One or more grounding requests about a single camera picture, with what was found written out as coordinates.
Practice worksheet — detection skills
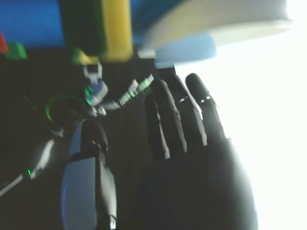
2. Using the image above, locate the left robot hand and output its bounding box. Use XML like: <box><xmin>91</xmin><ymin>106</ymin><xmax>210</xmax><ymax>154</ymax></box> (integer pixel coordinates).
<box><xmin>60</xmin><ymin>72</ymin><xmax>260</xmax><ymax>230</ymax></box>

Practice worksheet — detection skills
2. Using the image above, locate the light blue bowl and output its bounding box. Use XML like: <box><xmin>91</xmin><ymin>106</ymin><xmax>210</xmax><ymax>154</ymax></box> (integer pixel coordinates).
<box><xmin>154</xmin><ymin>33</ymin><xmax>217</xmax><ymax>69</ymax></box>

